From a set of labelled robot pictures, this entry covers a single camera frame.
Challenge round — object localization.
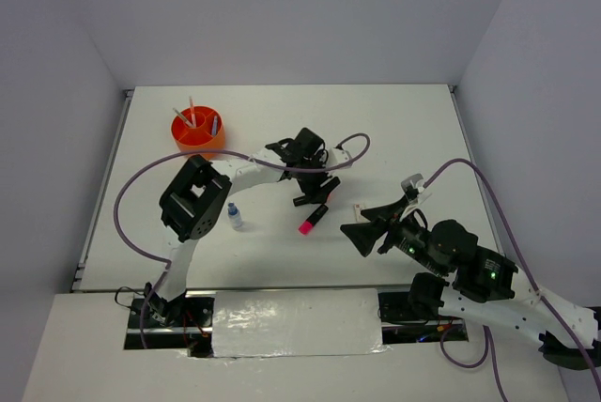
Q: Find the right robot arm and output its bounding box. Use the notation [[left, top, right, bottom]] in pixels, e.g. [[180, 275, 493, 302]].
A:
[[340, 199, 600, 370]]

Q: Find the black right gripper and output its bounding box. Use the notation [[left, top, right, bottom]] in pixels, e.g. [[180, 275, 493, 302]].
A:
[[337, 194, 446, 275]]

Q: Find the black highlighter orange cap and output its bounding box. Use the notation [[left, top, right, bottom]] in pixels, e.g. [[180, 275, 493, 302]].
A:
[[293, 192, 331, 207]]

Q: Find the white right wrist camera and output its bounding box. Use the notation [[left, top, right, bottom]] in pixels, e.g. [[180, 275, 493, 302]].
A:
[[400, 174, 431, 219]]

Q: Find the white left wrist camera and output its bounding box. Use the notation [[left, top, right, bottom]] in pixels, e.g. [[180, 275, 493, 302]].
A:
[[325, 147, 353, 172]]

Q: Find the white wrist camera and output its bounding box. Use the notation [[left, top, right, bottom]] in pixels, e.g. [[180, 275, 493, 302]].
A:
[[400, 174, 431, 219], [325, 147, 353, 172]]

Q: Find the orange slim pen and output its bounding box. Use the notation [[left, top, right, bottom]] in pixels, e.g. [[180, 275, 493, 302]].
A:
[[189, 96, 197, 128]]

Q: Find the small blue-capped glue bottle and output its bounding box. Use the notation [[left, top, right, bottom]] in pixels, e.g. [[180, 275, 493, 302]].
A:
[[227, 202, 243, 230]]

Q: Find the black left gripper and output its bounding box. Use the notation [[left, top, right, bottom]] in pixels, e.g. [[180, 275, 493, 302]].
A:
[[296, 151, 340, 205]]

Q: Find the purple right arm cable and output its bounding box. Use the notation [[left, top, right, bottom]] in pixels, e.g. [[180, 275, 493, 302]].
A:
[[422, 158, 601, 402]]

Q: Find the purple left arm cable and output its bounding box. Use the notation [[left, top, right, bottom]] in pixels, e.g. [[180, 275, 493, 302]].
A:
[[114, 132, 371, 349]]

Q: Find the white eraser red label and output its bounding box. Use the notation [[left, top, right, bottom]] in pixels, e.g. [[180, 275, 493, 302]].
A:
[[353, 204, 368, 223]]

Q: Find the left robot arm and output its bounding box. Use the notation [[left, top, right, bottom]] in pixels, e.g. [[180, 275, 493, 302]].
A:
[[145, 128, 350, 326]]

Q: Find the green clear pen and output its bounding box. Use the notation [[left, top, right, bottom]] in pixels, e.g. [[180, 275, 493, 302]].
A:
[[172, 108, 195, 128]]

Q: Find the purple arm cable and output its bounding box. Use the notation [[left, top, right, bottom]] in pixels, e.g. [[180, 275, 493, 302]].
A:
[[114, 132, 371, 349], [422, 158, 601, 402]]

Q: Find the orange round divided container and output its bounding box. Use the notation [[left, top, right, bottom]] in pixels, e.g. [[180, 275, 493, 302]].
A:
[[171, 105, 226, 151]]

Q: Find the black highlighter pink cap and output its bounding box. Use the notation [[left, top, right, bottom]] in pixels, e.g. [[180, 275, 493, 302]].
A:
[[298, 204, 329, 236]]

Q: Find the reflective silver front panel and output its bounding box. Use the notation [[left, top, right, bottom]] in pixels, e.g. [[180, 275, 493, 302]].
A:
[[211, 288, 386, 358]]

